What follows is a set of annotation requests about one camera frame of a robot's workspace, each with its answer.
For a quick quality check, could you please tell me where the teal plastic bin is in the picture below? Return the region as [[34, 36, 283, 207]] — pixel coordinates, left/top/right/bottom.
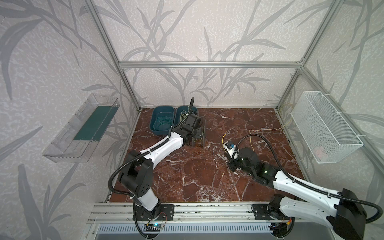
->
[[173, 105, 190, 126], [150, 106, 175, 136]]

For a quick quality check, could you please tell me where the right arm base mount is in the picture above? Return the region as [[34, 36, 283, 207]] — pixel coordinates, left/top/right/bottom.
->
[[251, 204, 282, 221]]

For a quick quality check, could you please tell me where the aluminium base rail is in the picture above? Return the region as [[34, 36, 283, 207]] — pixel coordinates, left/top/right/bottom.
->
[[86, 201, 340, 224]]

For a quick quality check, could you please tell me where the white wire mesh basket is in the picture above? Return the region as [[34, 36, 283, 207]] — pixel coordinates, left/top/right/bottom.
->
[[291, 91, 364, 164]]

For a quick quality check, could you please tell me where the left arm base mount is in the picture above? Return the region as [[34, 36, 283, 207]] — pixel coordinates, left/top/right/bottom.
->
[[133, 204, 175, 221]]

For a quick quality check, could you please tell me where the left teal plastic bin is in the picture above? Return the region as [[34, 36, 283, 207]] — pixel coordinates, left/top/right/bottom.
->
[[150, 106, 175, 136]]

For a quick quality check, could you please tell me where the clear acrylic wall shelf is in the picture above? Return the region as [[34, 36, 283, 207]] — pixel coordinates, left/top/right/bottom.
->
[[43, 94, 120, 163]]

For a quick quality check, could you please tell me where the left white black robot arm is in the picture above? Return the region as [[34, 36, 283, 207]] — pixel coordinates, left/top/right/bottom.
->
[[108, 98, 204, 212]]

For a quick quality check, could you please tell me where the right teal plastic bin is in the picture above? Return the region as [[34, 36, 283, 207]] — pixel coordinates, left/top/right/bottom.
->
[[173, 105, 190, 126]]

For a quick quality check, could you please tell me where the aluminium frame rail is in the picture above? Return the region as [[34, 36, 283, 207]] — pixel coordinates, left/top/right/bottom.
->
[[83, 0, 384, 169]]

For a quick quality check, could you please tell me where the green coiled cable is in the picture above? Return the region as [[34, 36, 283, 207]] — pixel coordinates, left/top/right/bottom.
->
[[152, 111, 174, 131]]

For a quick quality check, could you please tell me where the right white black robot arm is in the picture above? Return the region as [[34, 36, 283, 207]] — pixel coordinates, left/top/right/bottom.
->
[[222, 135, 384, 240]]

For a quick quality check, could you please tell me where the pink object in basket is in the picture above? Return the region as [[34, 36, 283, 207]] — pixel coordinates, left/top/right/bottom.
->
[[313, 147, 328, 161]]

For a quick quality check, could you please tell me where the grey perforated cable spool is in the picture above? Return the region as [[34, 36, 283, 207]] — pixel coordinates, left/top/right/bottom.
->
[[198, 118, 206, 149]]

